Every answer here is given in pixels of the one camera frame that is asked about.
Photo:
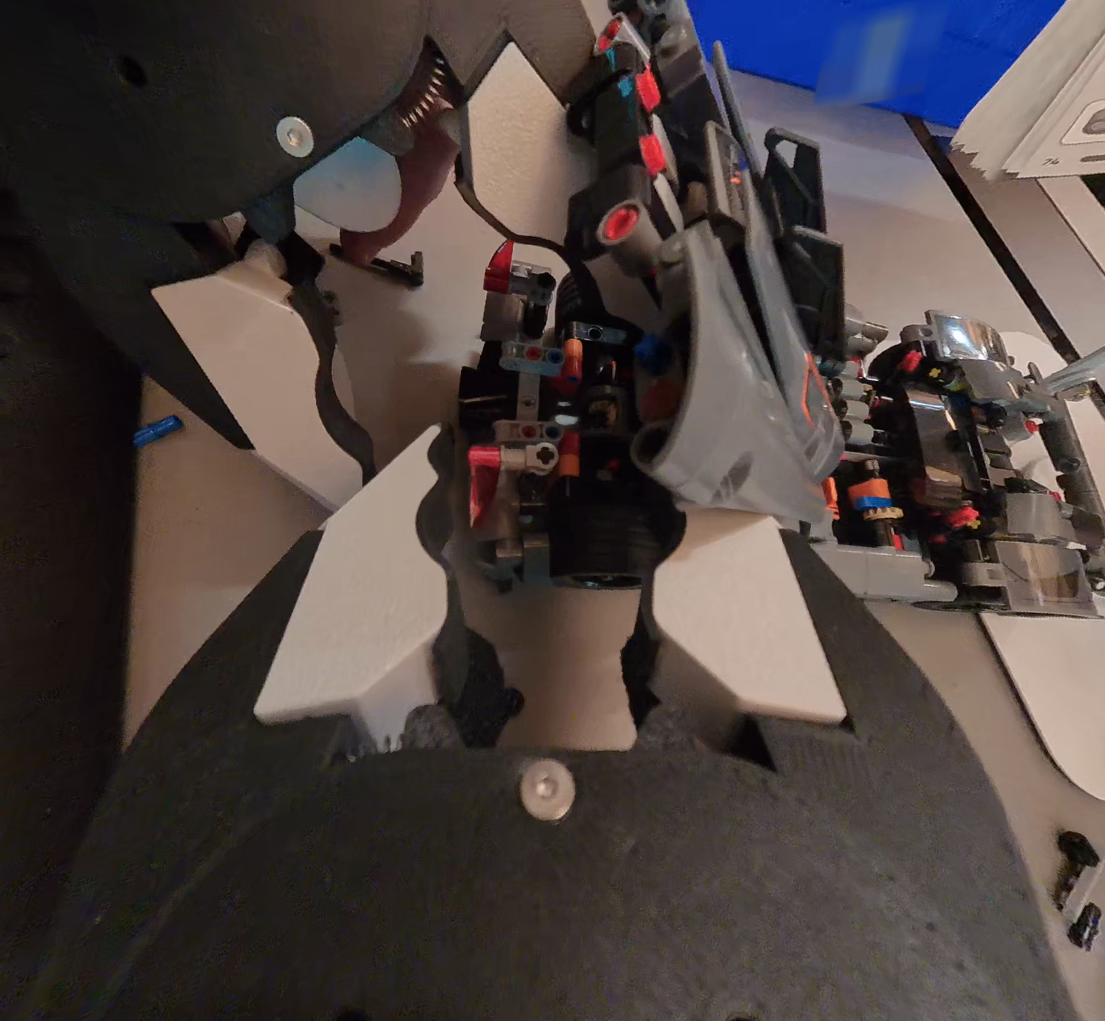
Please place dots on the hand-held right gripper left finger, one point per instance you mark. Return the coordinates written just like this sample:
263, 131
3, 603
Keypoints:
345, 607

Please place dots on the blue lego pin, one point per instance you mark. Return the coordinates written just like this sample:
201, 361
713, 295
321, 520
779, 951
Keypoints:
160, 431

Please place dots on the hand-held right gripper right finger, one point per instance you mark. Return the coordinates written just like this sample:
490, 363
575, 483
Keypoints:
751, 632

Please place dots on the small black lego pin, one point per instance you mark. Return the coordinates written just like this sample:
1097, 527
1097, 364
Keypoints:
1085, 928
1072, 861

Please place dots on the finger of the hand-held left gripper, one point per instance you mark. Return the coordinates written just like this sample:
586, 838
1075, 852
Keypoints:
527, 158
250, 356

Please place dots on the lego instruction booklet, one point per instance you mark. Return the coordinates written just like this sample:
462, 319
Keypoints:
1036, 89

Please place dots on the person's left hand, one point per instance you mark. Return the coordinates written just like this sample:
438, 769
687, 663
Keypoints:
423, 192

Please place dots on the grey lego car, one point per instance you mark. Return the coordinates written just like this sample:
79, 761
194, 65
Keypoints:
742, 399

